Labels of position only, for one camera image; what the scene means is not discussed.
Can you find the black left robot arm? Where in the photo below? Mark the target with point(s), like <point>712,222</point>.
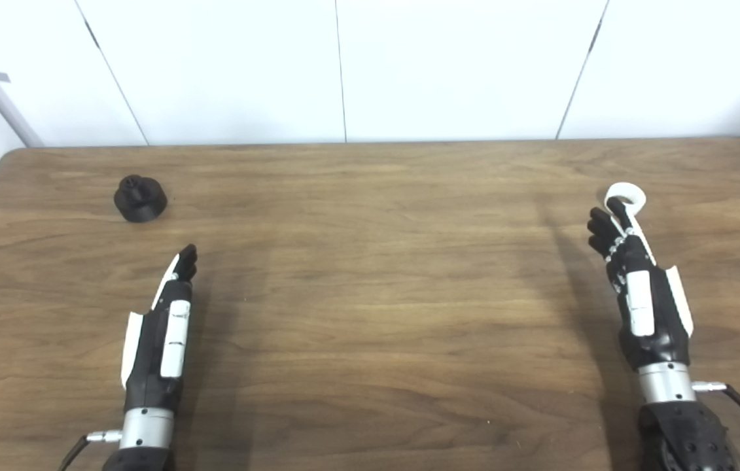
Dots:
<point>146,432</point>

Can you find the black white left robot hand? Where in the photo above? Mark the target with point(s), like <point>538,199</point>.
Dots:
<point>154,353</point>

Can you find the round black plastic part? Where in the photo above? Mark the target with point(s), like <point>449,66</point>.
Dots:
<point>140,199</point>

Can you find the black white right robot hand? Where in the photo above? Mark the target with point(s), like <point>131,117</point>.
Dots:
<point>657,327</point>

